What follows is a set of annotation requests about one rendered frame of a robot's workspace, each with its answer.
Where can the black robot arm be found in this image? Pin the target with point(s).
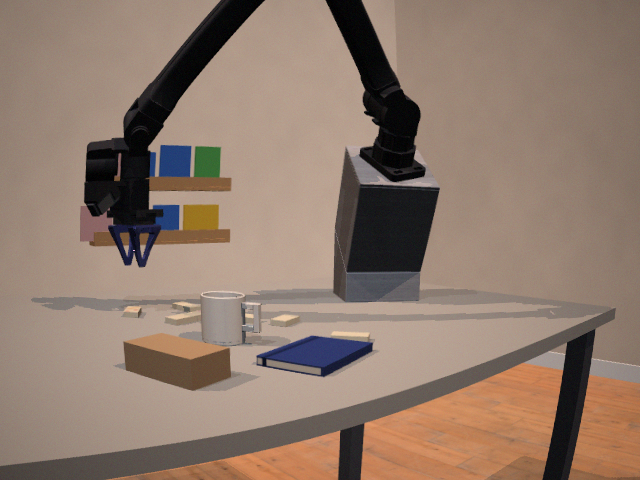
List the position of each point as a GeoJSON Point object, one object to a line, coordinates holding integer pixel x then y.
{"type": "Point", "coordinates": [393, 155]}

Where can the dark blue notebook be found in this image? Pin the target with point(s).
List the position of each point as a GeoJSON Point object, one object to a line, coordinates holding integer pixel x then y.
{"type": "Point", "coordinates": [314, 355]}

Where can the grey mug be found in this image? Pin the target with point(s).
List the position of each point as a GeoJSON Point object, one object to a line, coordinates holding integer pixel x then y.
{"type": "Point", "coordinates": [223, 318]}

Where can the brown rectangular block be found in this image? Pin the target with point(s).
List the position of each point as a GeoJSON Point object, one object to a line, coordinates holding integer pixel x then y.
{"type": "Point", "coordinates": [177, 361]}

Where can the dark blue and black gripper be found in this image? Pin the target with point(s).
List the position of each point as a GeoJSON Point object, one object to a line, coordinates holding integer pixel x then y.
{"type": "Point", "coordinates": [125, 221]}

